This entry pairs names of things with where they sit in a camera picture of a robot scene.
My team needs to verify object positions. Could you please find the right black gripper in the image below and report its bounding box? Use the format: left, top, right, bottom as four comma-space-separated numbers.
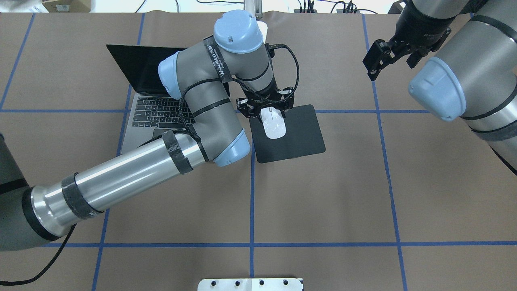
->
363, 27, 451, 81

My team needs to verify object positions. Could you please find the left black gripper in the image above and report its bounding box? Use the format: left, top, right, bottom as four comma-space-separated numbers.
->
236, 87, 295, 120

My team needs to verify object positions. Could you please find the black mouse pad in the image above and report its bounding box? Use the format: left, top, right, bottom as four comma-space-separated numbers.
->
249, 104, 326, 163

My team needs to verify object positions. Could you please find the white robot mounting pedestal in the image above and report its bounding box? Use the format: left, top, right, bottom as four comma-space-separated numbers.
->
196, 278, 304, 291

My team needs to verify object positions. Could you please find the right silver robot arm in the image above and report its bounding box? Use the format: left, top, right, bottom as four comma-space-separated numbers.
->
363, 0, 517, 173

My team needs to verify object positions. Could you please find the grey laptop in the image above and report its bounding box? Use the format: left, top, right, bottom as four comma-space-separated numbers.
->
106, 44, 231, 156

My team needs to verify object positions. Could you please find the white wireless mouse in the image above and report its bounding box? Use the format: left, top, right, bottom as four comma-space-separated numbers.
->
260, 107, 286, 139

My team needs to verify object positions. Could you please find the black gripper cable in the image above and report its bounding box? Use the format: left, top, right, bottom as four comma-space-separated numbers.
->
0, 44, 300, 285

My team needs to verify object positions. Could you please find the cardboard box on desk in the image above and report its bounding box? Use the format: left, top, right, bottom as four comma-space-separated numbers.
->
41, 0, 92, 13

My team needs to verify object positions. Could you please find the white desk lamp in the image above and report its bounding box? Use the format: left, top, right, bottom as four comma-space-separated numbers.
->
243, 0, 268, 44

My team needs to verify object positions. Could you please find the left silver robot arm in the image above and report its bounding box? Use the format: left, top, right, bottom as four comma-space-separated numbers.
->
1, 10, 292, 252

